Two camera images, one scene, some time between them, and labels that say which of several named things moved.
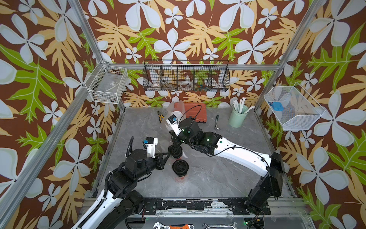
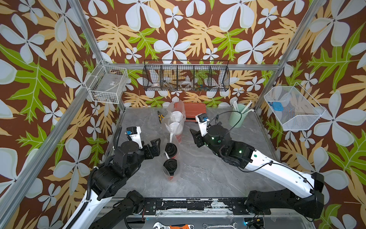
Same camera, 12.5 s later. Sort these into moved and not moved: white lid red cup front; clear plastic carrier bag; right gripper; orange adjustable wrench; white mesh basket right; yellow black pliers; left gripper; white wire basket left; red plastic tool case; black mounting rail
Moved: left gripper; right gripper
Not moved: black mounting rail; white lid red cup front; yellow black pliers; clear plastic carrier bag; orange adjustable wrench; white wire basket left; white mesh basket right; red plastic tool case
